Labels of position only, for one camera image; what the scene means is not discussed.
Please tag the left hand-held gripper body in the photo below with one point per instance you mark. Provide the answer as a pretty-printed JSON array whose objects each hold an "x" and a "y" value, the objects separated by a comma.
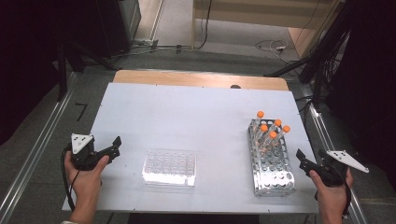
[{"x": 81, "y": 157}]

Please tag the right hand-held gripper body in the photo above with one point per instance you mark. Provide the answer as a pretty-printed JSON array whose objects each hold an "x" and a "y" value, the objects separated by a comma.
[{"x": 334, "y": 174}]

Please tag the perforated metal tube rack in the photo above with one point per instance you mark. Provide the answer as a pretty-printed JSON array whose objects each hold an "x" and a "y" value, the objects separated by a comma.
[{"x": 274, "y": 174}]

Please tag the clear plastic well plate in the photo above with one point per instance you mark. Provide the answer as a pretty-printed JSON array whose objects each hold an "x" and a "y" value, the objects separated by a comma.
[{"x": 169, "y": 168}]

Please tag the person's right hand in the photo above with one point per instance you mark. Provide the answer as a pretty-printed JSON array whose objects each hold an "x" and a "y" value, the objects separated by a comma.
[{"x": 333, "y": 199}]

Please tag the person's left hand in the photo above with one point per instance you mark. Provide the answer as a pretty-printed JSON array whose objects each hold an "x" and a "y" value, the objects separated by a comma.
[{"x": 84, "y": 185}]

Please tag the white table board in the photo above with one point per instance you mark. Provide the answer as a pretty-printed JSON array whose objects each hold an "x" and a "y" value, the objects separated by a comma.
[{"x": 186, "y": 118}]

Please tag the black metal stand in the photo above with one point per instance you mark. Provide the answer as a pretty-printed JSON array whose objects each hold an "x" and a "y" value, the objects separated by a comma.
[{"x": 62, "y": 71}]

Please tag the wooden table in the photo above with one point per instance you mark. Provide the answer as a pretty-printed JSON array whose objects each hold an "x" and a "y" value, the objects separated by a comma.
[{"x": 186, "y": 79}]

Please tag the grey power strip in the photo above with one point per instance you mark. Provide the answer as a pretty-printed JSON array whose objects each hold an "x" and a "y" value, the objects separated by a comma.
[{"x": 146, "y": 42}]

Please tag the black cabinet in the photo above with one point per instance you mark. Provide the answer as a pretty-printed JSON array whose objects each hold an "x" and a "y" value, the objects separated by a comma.
[{"x": 115, "y": 25}]

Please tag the light wooden furniture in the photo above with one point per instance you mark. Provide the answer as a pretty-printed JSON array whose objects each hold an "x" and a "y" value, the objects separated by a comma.
[{"x": 264, "y": 12}]

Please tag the aluminium floor rail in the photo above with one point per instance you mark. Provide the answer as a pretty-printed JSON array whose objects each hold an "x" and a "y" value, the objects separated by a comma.
[
  {"x": 323, "y": 130},
  {"x": 34, "y": 155}
]

